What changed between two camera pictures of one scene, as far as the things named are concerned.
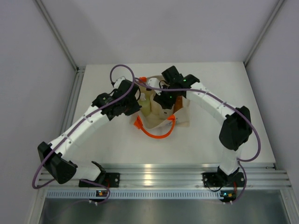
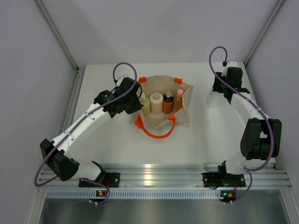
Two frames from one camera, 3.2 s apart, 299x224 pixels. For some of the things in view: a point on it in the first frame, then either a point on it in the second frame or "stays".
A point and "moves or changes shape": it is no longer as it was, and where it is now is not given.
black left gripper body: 131,106 stays
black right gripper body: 167,98 -> 218,86
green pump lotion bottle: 145,105 stays
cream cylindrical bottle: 156,108 stays
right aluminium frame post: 275,10 stays
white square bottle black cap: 164,113 moves or changes shape
